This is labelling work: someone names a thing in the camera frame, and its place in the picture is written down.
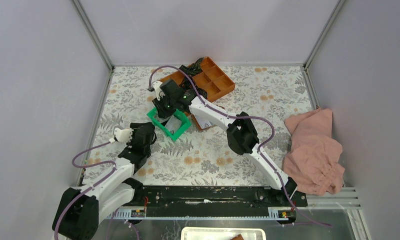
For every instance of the green plastic card box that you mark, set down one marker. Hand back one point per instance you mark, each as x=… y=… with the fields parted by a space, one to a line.
x=174 y=126

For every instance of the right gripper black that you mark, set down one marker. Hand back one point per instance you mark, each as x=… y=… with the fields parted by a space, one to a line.
x=161 y=112

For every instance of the orange wooden compartment tray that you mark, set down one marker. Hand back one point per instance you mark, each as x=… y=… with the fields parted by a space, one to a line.
x=213 y=81

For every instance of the brown leather card holder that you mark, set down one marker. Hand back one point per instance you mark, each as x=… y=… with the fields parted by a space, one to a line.
x=200 y=123

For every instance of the black items in tray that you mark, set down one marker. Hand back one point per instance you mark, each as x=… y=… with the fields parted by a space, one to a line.
x=191 y=71

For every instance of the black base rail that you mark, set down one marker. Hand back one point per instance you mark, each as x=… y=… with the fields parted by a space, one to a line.
x=179 y=202

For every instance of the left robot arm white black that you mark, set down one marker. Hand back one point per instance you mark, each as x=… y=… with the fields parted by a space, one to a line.
x=83 y=208

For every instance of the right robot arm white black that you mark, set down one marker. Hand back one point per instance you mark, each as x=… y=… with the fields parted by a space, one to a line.
x=242 y=136

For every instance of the pink crumpled cloth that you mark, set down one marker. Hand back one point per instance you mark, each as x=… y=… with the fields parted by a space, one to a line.
x=312 y=161

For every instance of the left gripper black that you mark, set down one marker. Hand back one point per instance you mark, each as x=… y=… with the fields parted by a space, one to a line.
x=135 y=126

